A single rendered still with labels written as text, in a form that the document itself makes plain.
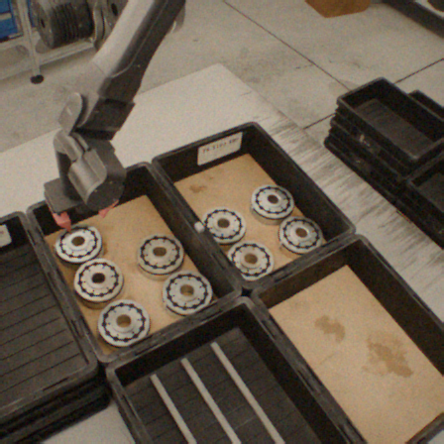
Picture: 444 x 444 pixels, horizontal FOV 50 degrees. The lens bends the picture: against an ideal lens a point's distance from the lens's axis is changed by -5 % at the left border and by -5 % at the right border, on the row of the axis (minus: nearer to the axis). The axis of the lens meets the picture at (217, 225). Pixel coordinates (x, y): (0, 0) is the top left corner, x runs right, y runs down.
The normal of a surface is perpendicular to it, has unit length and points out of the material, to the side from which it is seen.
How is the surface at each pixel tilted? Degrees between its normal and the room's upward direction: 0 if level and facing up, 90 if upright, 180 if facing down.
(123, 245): 0
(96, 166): 57
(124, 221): 0
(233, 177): 0
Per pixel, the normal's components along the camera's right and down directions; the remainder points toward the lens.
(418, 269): 0.08, -0.61
